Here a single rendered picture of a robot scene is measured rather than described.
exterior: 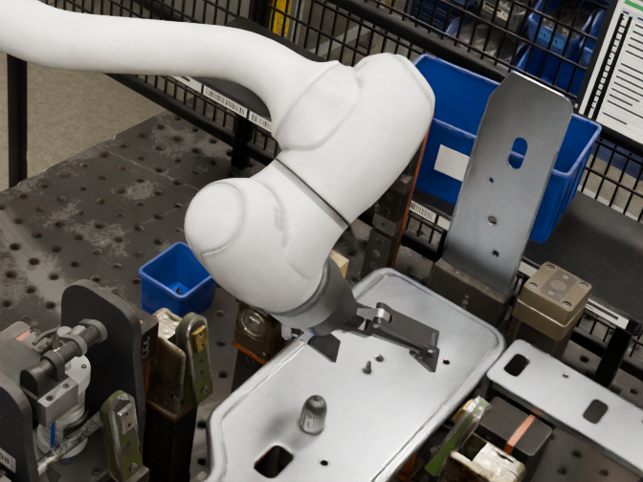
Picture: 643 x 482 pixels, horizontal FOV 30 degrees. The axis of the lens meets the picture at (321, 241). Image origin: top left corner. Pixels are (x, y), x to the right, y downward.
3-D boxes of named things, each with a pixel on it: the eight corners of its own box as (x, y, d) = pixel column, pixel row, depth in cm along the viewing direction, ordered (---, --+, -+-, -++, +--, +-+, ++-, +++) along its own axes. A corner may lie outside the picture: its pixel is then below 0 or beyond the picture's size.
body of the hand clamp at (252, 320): (248, 473, 179) (279, 304, 157) (213, 449, 182) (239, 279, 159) (272, 450, 183) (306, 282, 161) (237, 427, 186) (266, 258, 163)
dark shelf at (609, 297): (635, 339, 170) (642, 324, 168) (157, 72, 203) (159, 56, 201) (692, 266, 185) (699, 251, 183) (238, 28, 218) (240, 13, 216)
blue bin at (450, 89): (543, 246, 178) (569, 177, 170) (363, 165, 187) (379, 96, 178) (578, 192, 190) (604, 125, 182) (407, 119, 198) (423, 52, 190)
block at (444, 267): (455, 439, 191) (503, 303, 172) (393, 400, 195) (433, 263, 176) (465, 428, 193) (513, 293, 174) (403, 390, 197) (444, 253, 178)
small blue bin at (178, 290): (177, 338, 198) (182, 299, 192) (133, 309, 202) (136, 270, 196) (219, 305, 206) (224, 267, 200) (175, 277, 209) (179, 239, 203)
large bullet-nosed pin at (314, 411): (312, 447, 148) (321, 411, 144) (292, 432, 149) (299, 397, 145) (326, 432, 150) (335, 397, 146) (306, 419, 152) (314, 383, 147)
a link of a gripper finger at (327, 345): (312, 344, 146) (306, 344, 146) (336, 362, 151) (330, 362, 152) (317, 321, 147) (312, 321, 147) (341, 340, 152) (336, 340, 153)
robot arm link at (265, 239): (282, 339, 123) (367, 245, 124) (206, 283, 111) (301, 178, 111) (223, 280, 130) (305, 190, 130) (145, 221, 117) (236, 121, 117)
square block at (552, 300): (504, 478, 186) (571, 313, 163) (460, 450, 189) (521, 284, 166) (528, 449, 192) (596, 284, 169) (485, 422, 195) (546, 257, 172)
